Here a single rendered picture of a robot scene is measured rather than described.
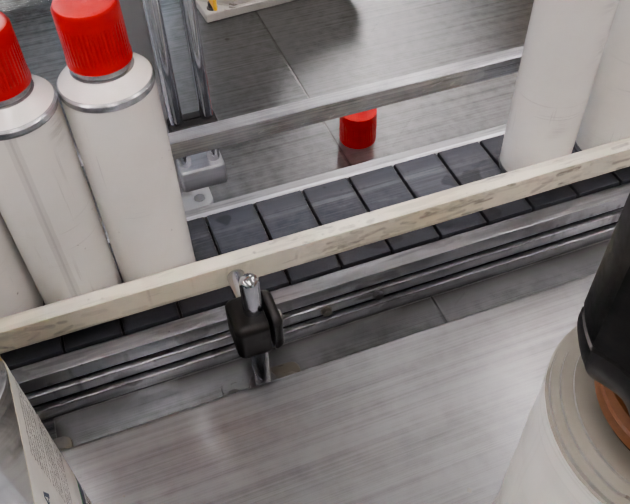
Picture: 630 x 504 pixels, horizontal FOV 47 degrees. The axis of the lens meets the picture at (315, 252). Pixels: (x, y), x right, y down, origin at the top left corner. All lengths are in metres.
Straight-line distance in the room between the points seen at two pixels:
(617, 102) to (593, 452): 0.38
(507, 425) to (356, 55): 0.46
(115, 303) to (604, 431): 0.31
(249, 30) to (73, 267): 0.45
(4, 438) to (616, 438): 0.19
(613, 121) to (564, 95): 0.07
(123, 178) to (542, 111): 0.29
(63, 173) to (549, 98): 0.32
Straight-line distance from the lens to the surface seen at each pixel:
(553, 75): 0.52
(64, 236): 0.44
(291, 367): 0.52
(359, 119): 0.66
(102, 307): 0.47
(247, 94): 0.74
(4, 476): 0.28
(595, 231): 0.62
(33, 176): 0.41
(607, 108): 0.59
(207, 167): 0.56
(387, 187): 0.56
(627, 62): 0.56
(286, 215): 0.54
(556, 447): 0.24
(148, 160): 0.42
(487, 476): 0.43
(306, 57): 0.79
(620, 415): 0.23
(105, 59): 0.39
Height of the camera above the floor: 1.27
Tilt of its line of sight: 48 degrees down
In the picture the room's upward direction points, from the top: 2 degrees counter-clockwise
